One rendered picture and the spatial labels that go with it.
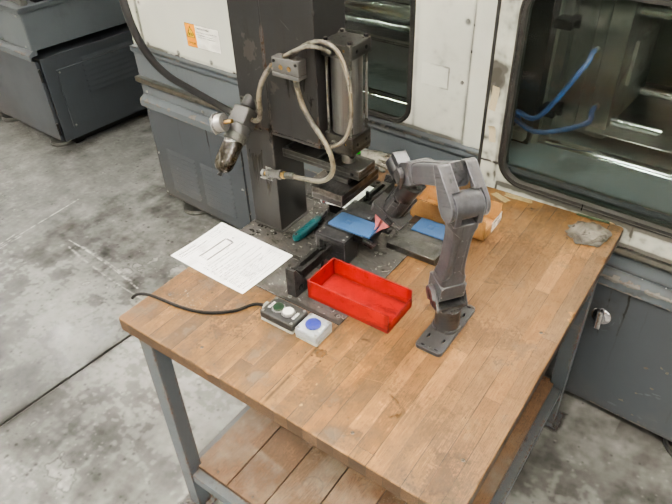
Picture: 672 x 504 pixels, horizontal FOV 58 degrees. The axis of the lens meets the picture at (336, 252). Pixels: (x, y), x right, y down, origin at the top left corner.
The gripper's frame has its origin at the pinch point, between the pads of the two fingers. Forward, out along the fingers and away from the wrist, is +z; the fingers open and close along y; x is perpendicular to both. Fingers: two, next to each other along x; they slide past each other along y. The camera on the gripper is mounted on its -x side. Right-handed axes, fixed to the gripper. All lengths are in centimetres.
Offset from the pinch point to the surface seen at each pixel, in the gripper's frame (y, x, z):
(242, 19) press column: 58, 7, -27
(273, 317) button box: 2.1, 37.0, 12.2
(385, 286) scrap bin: -12.7, 12.5, 1.5
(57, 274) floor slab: 119, -2, 183
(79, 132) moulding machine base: 223, -102, 224
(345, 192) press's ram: 11.7, 7.3, -8.5
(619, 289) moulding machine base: -67, -55, -2
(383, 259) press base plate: -6.6, -1.2, 8.4
